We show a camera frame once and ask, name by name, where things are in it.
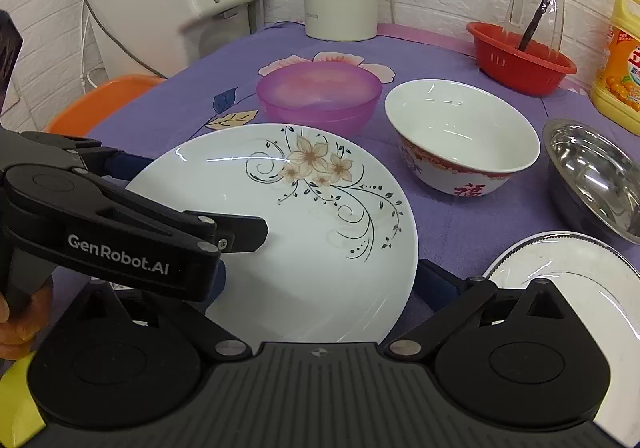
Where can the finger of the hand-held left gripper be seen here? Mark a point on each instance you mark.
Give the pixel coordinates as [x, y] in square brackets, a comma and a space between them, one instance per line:
[245, 233]
[127, 165]

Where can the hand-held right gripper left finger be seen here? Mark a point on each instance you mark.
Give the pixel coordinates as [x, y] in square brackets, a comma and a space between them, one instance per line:
[192, 318]

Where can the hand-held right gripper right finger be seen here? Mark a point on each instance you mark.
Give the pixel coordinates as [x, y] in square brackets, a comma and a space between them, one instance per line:
[432, 285]

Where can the white floral plate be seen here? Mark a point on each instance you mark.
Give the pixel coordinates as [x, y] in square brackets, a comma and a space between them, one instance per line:
[310, 248]

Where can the purple plastic bowl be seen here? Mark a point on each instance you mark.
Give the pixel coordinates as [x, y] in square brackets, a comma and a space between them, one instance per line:
[320, 103]

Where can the white silver-rimmed plate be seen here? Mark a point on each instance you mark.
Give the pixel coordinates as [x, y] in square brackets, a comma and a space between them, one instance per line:
[600, 273]

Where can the stainless steel bowl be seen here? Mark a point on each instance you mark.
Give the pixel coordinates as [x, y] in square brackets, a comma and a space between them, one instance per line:
[595, 178]

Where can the person's left hand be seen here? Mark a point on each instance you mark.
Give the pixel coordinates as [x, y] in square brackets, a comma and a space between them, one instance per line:
[15, 333]

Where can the orange plastic chair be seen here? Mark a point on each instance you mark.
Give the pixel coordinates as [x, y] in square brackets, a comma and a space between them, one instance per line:
[100, 98]

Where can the purple floral tablecloth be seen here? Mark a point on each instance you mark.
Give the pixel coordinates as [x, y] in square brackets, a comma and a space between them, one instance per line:
[190, 93]

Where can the dark object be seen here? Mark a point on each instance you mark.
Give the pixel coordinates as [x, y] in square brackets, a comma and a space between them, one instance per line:
[7, 58]

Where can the white water dispenser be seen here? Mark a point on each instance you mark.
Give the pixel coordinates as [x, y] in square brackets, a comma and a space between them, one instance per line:
[150, 3]

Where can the yellow plastic object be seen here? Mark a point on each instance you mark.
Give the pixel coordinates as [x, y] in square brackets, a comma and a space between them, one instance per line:
[17, 403]

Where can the red plastic basket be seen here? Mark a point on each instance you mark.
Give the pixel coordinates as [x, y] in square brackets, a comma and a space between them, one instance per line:
[520, 68]

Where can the yellow detergent bottle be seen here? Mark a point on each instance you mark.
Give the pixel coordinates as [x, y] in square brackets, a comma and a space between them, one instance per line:
[620, 78]

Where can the black stirring stick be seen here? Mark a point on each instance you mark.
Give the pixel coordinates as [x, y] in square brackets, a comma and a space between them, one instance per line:
[545, 3]

